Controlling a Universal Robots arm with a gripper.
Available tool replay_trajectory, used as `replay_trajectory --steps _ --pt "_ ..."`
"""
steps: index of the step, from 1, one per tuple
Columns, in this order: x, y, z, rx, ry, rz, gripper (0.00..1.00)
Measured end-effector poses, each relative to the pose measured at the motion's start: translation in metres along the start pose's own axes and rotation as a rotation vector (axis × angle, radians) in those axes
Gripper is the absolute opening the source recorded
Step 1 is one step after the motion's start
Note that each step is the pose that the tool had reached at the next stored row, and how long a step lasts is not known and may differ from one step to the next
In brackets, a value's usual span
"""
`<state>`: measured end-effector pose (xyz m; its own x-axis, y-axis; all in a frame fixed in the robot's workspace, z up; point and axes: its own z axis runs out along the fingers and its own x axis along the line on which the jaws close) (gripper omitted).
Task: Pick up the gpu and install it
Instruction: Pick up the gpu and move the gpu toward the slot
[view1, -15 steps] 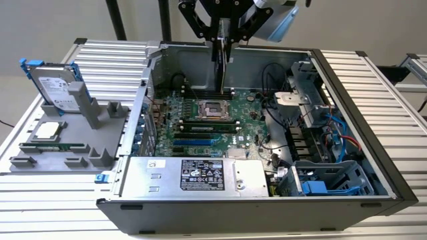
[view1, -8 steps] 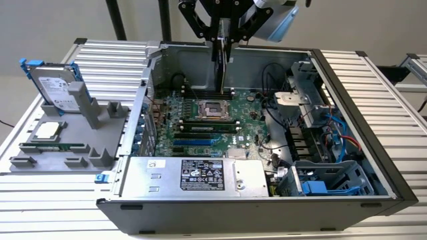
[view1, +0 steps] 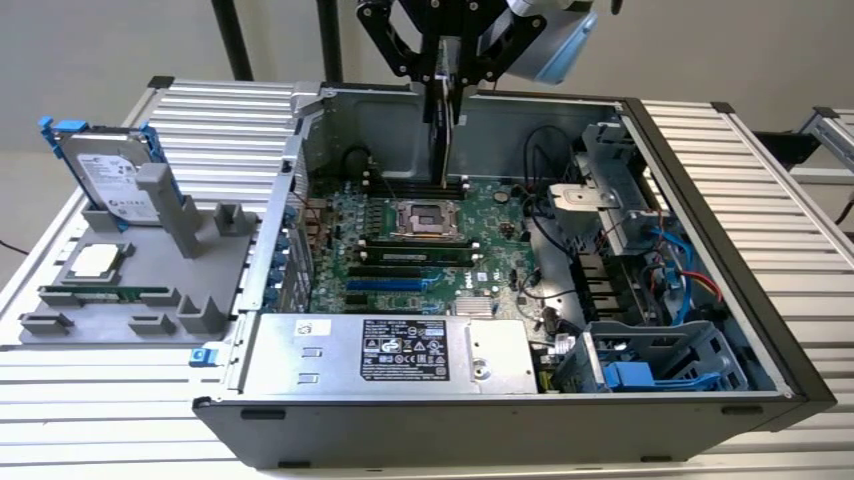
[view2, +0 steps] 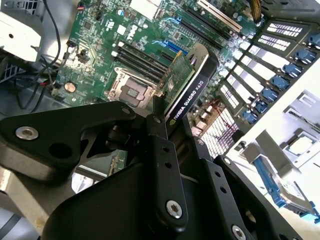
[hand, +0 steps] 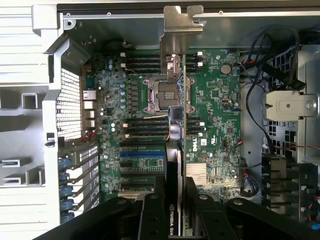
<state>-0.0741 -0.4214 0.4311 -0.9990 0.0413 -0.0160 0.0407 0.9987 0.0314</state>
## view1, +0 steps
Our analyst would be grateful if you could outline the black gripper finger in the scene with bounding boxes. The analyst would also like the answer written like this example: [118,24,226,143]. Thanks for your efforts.
[356,0,439,124]
[450,14,542,125]

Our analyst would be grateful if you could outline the graphics card black cooler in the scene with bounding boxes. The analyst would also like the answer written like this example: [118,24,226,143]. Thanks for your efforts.
[421,35,466,190]

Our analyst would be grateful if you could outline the black stand pole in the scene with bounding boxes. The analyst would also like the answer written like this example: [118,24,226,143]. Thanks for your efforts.
[315,0,346,86]
[211,0,256,82]

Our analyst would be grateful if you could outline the metal socket cover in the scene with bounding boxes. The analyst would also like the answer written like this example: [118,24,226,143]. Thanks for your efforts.
[397,199,461,236]

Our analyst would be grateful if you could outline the green motherboard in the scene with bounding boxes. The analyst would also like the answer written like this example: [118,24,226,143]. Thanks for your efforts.
[292,172,569,334]

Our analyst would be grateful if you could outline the CPU socket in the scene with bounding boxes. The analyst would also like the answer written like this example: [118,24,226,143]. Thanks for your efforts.
[394,198,462,237]

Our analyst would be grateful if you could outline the metal drive cage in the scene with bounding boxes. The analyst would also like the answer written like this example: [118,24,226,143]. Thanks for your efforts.
[546,122,673,257]

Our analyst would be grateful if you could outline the installed RAM stick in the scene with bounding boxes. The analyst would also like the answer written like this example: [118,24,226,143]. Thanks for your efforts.
[363,248,481,266]

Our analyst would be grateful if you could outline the long black expansion slot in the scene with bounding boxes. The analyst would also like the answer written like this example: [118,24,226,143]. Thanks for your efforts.
[347,266,427,280]

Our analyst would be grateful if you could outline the blue expansion slot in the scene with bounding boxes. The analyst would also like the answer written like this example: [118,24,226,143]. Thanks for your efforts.
[344,279,430,295]

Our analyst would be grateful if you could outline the silver chipset heatsink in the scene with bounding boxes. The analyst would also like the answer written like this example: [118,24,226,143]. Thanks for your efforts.
[455,295,502,317]

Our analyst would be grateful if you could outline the hard disk blue carrier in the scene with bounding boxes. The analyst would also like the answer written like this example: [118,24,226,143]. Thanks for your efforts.
[38,116,182,234]

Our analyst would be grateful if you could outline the neighbouring slatted metal table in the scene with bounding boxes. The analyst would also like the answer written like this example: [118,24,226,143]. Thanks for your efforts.
[753,106,854,186]

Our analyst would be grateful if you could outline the grey parts rack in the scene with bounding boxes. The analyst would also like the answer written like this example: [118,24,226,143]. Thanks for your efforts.
[18,163,262,346]

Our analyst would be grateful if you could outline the silver CPU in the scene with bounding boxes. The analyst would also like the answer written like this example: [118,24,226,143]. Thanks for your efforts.
[58,243,132,281]

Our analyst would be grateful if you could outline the grey disk bay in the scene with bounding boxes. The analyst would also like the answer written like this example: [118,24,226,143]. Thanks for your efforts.
[553,319,753,394]

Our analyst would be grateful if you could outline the silver power supply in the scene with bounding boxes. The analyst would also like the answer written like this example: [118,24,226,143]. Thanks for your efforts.
[230,312,542,396]

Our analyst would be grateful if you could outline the empty blue disk carrier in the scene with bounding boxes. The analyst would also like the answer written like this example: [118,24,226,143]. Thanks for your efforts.
[597,335,729,394]

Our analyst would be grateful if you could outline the loose green RAM stick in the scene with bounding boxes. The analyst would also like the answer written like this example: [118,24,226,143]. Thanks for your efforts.
[39,285,168,305]

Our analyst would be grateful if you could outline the open black PC case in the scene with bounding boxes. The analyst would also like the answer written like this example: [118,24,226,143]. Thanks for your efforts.
[191,82,840,471]

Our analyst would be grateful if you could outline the black internal cable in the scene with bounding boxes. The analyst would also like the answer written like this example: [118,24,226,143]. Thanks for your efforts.
[521,124,579,221]

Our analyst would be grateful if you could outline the black looped cable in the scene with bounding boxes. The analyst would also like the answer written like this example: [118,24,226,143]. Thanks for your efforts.
[340,146,374,177]

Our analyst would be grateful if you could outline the blue wire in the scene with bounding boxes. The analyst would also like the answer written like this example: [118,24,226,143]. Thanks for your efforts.
[639,224,699,329]

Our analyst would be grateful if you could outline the red wire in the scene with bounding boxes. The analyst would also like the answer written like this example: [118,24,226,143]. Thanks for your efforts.
[679,268,727,305]

